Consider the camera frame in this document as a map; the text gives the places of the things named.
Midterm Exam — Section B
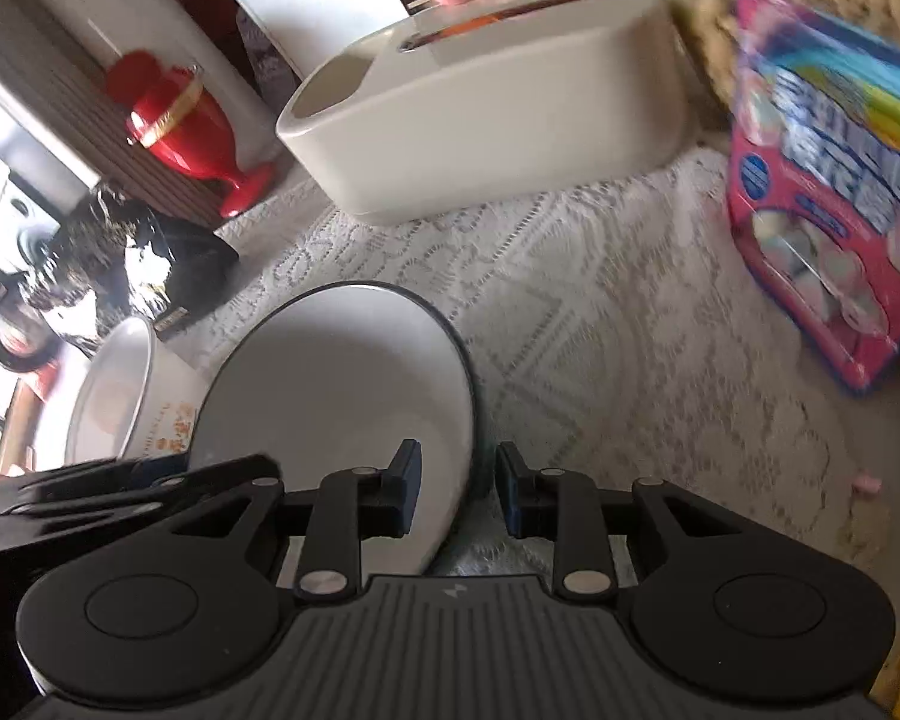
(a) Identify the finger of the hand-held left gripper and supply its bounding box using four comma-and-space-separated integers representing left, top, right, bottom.
0, 456, 278, 533

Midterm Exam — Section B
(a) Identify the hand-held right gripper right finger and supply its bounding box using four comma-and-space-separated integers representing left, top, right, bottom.
495, 441, 728, 602

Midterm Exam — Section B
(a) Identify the white plate dark rim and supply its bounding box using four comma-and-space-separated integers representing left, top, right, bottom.
187, 281, 477, 578

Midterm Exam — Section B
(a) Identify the white bowl orange floral print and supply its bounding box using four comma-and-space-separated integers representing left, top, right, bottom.
64, 315, 218, 470

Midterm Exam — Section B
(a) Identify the pink snack packet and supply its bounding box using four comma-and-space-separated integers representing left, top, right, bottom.
727, 0, 900, 395

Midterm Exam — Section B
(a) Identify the glossy black packet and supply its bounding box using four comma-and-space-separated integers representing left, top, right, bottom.
30, 184, 239, 357

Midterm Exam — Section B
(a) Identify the white lace tablecloth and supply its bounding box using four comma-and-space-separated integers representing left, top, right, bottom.
180, 131, 900, 586

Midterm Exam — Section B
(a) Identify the glass jar with cereal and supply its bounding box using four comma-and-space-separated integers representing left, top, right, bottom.
652, 0, 900, 136

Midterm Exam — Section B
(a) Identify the cream tissue box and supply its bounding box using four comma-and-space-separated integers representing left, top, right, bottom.
275, 0, 692, 226

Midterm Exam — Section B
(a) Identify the red vase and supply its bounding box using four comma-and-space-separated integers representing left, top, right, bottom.
105, 50, 275, 220

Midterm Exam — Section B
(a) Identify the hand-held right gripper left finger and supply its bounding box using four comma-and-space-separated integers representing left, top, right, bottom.
166, 441, 423, 602

